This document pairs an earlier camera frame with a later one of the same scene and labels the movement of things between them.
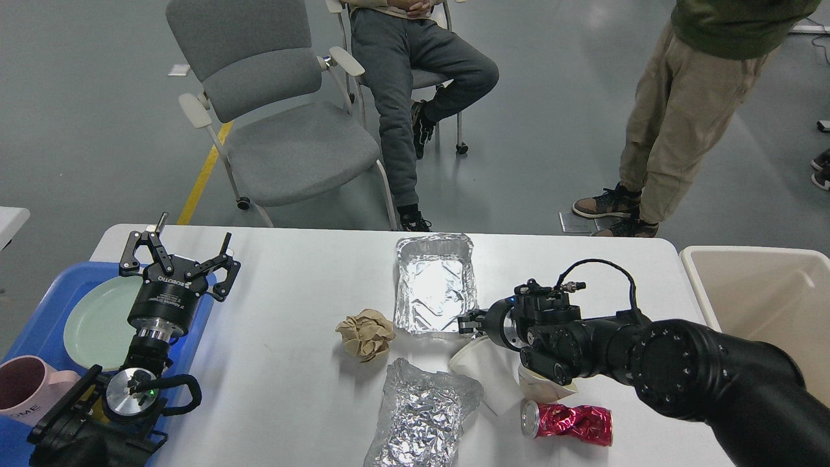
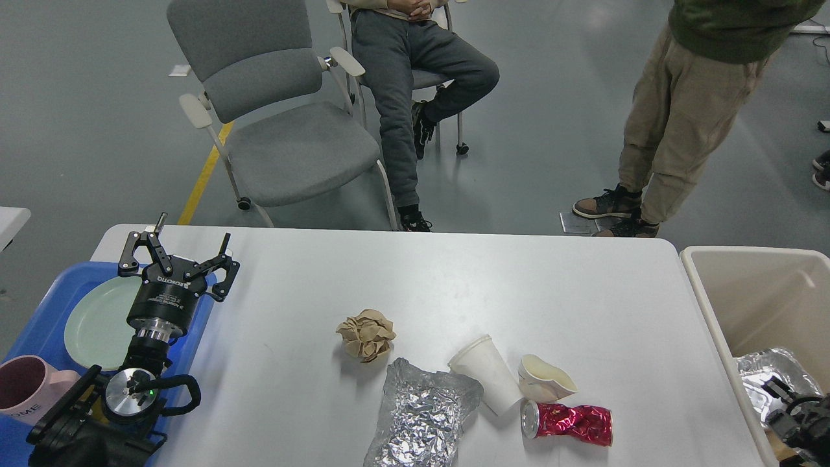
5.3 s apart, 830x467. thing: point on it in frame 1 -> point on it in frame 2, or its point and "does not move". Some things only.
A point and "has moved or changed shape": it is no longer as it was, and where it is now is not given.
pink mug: (28, 387) does not move
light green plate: (96, 328) does not move
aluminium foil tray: (435, 287) has moved or changed shape
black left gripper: (165, 304) does not move
